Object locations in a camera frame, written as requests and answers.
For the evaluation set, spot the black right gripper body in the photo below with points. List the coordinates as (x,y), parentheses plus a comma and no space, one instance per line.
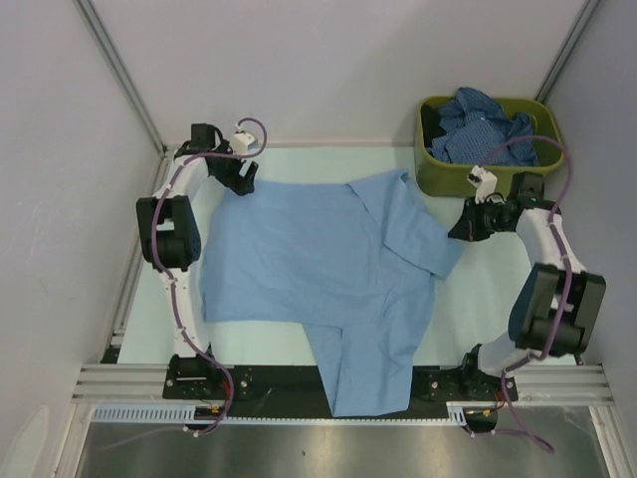
(483,219)

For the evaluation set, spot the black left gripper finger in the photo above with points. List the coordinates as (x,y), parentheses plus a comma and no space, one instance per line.
(243,188)
(248,171)

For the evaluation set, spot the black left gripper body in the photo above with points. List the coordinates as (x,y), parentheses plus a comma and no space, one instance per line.
(227,170)

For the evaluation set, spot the light blue long sleeve shirt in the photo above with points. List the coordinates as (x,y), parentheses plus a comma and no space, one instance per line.
(356,264)

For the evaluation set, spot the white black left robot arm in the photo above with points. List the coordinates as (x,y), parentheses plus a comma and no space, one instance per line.
(171,243)

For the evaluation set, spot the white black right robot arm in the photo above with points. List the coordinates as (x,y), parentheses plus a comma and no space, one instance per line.
(556,309)

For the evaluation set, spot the green plastic bin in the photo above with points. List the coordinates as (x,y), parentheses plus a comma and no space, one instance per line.
(437,178)

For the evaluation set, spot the blue checkered shirt in bin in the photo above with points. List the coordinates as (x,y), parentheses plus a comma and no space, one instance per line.
(473,127)

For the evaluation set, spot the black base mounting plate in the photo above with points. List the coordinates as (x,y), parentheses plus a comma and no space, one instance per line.
(296,391)

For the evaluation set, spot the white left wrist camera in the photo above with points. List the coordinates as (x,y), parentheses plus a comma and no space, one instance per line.
(242,142)

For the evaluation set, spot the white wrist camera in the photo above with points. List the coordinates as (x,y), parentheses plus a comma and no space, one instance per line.
(484,182)
(242,142)

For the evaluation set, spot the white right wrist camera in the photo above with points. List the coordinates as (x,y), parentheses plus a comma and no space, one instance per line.
(484,182)

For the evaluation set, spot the aluminium frame post left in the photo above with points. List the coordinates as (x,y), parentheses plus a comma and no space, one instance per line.
(114,61)

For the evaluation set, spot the aluminium frame post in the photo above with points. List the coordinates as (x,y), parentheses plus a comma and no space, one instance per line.
(114,61)
(575,34)

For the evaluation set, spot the aluminium frame post right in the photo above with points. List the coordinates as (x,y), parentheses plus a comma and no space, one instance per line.
(575,34)

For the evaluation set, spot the aluminium front rail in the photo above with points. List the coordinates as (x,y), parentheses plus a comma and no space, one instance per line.
(537,384)

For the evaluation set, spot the white slotted cable duct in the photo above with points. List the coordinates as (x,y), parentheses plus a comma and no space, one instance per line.
(196,415)

